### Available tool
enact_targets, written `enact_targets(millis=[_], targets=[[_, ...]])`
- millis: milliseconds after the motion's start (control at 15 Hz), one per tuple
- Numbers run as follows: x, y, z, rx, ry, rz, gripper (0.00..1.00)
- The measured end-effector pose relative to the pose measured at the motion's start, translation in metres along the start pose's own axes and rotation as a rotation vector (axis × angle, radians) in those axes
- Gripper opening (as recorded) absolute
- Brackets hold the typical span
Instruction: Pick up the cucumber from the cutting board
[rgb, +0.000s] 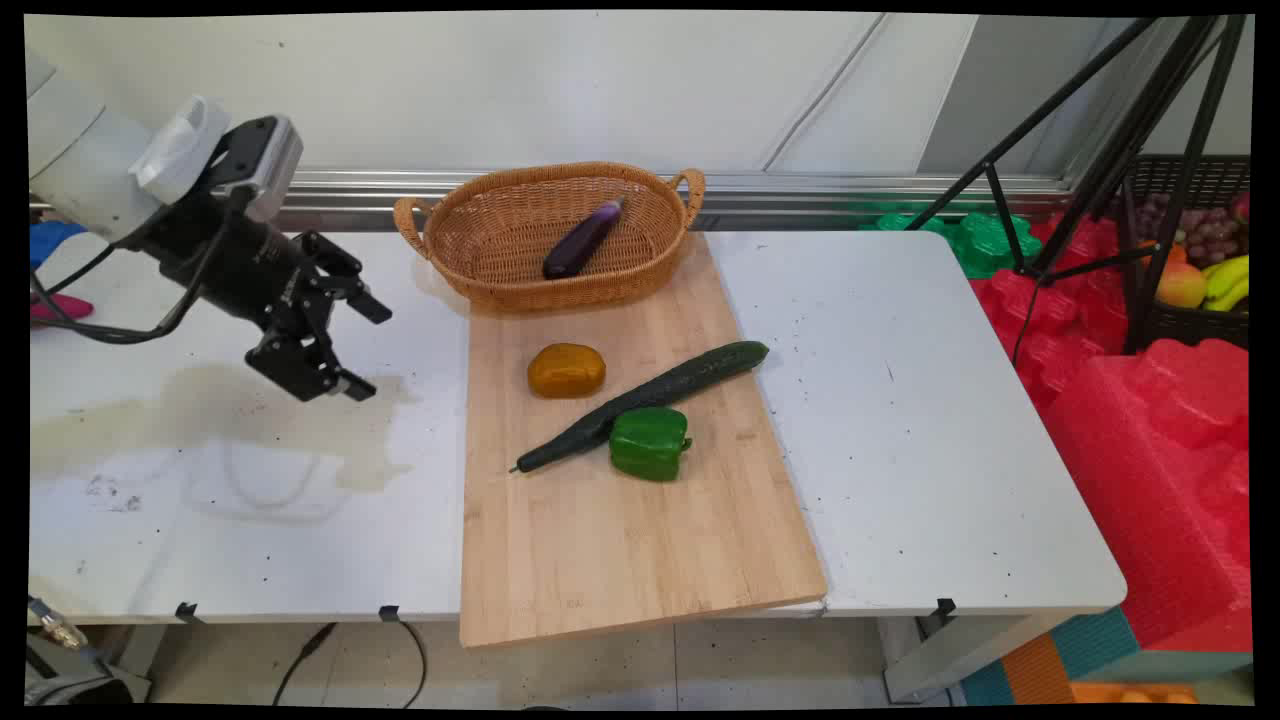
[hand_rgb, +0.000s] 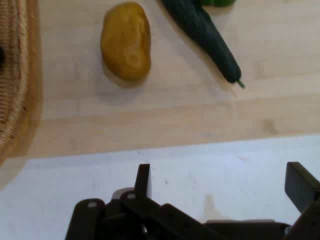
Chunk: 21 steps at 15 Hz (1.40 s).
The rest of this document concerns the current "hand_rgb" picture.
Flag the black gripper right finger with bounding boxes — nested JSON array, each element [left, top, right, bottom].
[[284, 161, 320, 240]]

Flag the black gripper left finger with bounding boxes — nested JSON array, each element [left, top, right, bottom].
[[65, 163, 226, 240]]

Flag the dark green cucumber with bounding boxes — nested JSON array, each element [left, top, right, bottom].
[[161, 0, 246, 90]]

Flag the light wooden board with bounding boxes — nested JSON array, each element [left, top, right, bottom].
[[0, 0, 320, 191]]

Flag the yellow potato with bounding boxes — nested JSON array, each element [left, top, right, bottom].
[[100, 1, 152, 82]]

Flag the woven wicker basket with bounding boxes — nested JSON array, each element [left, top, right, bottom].
[[0, 0, 45, 166]]

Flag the green bell pepper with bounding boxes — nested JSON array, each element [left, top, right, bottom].
[[199, 0, 236, 7]]

